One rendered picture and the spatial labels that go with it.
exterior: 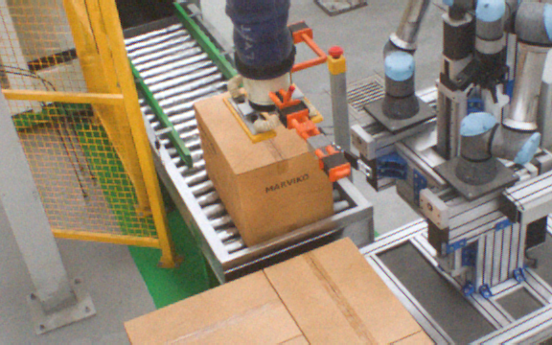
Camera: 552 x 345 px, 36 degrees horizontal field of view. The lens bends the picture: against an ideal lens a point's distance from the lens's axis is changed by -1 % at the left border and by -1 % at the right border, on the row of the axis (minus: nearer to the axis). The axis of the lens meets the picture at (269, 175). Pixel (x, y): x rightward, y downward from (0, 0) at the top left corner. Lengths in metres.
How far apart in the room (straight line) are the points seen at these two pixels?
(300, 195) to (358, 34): 2.79
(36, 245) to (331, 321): 1.49
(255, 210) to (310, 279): 0.36
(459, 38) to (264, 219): 1.11
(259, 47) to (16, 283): 2.13
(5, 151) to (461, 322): 2.06
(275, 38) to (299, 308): 1.04
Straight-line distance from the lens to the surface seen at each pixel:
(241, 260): 3.53
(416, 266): 3.97
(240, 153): 3.48
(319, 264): 3.52
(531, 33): 2.89
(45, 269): 4.19
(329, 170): 2.75
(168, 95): 4.74
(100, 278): 4.49
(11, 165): 3.82
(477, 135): 2.99
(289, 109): 3.07
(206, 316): 3.39
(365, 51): 5.98
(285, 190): 3.50
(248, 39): 3.08
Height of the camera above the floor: 2.98
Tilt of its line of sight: 37 degrees down
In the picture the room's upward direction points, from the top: 8 degrees counter-clockwise
